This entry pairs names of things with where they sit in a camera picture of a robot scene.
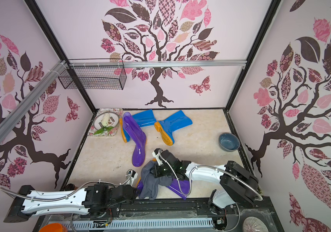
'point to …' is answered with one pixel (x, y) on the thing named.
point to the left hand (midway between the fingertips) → (139, 196)
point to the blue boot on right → (167, 126)
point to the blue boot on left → (144, 119)
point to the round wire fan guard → (254, 224)
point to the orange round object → (54, 227)
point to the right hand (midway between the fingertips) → (149, 171)
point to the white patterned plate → (113, 121)
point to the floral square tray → (112, 133)
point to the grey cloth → (149, 183)
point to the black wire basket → (94, 74)
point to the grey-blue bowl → (229, 142)
